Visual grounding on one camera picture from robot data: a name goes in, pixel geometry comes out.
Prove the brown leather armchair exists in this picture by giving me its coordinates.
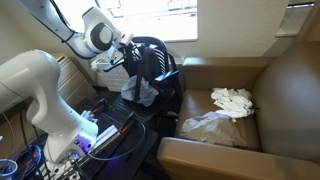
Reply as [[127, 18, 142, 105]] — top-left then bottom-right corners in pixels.
[[156, 39, 320, 180]]

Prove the white crumpled cloth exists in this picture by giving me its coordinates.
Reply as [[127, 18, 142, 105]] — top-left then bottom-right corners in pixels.
[[210, 87, 256, 123]]

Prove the light wooden dresser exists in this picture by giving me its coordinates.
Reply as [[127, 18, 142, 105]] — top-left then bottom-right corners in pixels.
[[49, 52, 98, 108]]

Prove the blue cable bundle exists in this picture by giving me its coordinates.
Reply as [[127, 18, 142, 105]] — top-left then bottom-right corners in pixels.
[[11, 143, 45, 180]]

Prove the aluminium mounting rail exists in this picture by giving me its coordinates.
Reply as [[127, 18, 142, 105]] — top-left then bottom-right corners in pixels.
[[53, 123, 123, 180]]

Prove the black office chair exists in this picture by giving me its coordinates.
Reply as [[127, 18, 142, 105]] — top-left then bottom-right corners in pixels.
[[103, 35, 185, 124]]

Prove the light grey crumpled cloth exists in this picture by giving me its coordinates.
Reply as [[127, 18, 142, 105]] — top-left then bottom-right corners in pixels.
[[179, 110, 248, 148]]

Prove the grey-blue crumpled cloth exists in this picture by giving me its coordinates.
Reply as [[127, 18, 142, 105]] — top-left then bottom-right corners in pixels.
[[120, 74, 159, 108]]

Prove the black clamp with red tip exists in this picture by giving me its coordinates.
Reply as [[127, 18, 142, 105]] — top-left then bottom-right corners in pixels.
[[90, 97, 110, 117], [119, 111, 138, 134]]

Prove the white wall heater unit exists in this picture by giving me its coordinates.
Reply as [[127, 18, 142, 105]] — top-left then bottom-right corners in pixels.
[[90, 54, 133, 93]]

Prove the thin black cable loop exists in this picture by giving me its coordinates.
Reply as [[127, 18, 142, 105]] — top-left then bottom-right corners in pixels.
[[85, 115, 148, 162]]

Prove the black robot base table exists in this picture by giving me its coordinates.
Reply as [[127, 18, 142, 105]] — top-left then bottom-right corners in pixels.
[[74, 96, 159, 180]]

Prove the white paper cup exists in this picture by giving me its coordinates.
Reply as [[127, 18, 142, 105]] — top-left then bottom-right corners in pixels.
[[0, 158, 19, 180]]

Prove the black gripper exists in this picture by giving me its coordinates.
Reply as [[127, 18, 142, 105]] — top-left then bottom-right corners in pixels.
[[120, 41, 146, 66]]

